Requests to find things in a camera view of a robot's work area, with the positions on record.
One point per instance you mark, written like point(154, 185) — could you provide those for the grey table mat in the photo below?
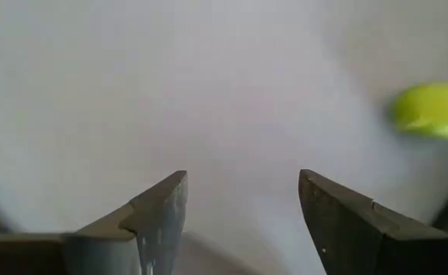
point(208, 95)

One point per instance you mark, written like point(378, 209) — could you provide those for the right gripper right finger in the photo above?
point(361, 237)

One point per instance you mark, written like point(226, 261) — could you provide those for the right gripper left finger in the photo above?
point(105, 248)

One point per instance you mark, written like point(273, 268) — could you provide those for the green lime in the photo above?
point(432, 110)

